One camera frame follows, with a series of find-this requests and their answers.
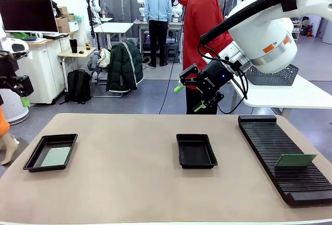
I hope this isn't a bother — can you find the grey chair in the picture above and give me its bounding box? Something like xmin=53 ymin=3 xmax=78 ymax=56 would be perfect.
xmin=87 ymin=53 xmax=108 ymax=86

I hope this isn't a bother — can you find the green plastic item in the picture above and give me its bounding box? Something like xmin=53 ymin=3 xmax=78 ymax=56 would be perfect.
xmin=10 ymin=32 xmax=31 ymax=40

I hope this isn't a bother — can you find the black backpack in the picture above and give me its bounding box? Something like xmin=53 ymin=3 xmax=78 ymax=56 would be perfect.
xmin=60 ymin=69 xmax=92 ymax=105

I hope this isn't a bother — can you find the white perforated cylinder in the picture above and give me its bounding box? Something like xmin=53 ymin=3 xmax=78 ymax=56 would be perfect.
xmin=0 ymin=89 xmax=30 ymax=126

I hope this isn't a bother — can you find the grey workbench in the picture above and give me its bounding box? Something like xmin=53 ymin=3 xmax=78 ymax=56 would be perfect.
xmin=133 ymin=19 xmax=184 ymax=54

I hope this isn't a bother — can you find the white storage box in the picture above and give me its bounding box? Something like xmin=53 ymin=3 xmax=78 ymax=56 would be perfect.
xmin=68 ymin=20 xmax=80 ymax=33

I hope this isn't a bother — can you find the white table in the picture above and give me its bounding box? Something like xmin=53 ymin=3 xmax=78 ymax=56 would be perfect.
xmin=203 ymin=52 xmax=332 ymax=119

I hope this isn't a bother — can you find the person in blue sweater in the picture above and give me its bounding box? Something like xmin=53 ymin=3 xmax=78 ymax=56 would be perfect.
xmin=144 ymin=0 xmax=173 ymax=67

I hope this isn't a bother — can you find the black keyboard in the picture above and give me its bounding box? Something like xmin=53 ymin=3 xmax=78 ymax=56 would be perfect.
xmin=43 ymin=32 xmax=70 ymax=40

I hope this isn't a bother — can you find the white shelf unit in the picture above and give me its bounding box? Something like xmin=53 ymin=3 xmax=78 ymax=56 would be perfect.
xmin=292 ymin=22 xmax=303 ymax=44

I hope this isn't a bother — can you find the black computer monitor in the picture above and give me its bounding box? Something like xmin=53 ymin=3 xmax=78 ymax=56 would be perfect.
xmin=0 ymin=0 xmax=60 ymax=34

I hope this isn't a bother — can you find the white desk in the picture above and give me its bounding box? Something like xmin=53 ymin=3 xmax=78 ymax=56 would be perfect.
xmin=92 ymin=22 xmax=134 ymax=50

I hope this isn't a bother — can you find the grey mesh basket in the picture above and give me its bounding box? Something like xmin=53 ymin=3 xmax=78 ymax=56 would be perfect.
xmin=245 ymin=63 xmax=299 ymax=87

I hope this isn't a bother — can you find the black hanging cable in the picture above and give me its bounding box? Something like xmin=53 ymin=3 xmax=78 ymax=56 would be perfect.
xmin=159 ymin=7 xmax=185 ymax=115

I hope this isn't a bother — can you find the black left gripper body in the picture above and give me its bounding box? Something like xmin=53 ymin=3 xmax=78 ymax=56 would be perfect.
xmin=0 ymin=50 xmax=20 ymax=90

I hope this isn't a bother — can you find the black ESD tray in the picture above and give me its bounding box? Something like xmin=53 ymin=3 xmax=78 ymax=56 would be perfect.
xmin=176 ymin=133 xmax=218 ymax=169
xmin=22 ymin=133 xmax=78 ymax=173

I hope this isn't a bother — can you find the green circuit board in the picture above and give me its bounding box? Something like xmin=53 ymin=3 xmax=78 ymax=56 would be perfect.
xmin=274 ymin=153 xmax=317 ymax=168
xmin=40 ymin=146 xmax=72 ymax=167

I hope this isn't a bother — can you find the small wooden side table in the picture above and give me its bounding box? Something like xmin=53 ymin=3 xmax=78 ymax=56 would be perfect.
xmin=57 ymin=47 xmax=97 ymax=82

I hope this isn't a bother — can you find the person in red jacket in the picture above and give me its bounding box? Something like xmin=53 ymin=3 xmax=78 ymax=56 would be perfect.
xmin=177 ymin=0 xmax=234 ymax=115

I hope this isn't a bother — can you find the black slotted PCB rack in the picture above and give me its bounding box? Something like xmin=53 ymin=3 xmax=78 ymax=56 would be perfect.
xmin=238 ymin=115 xmax=332 ymax=207

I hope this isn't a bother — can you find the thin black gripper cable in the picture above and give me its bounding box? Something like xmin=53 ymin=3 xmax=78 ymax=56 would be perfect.
xmin=197 ymin=44 xmax=249 ymax=115

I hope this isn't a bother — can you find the white cabinet wooden top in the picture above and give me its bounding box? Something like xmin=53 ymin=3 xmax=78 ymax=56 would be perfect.
xmin=15 ymin=30 xmax=80 ymax=105

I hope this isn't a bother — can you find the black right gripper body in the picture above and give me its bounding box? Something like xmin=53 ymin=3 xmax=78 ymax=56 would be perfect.
xmin=198 ymin=60 xmax=236 ymax=97

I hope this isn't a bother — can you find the white cloth bag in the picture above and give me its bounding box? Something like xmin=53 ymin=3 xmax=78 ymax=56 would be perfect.
xmin=97 ymin=48 xmax=112 ymax=69

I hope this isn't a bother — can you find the dark green jacket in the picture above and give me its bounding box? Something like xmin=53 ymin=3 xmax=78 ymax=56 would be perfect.
xmin=106 ymin=39 xmax=144 ymax=93

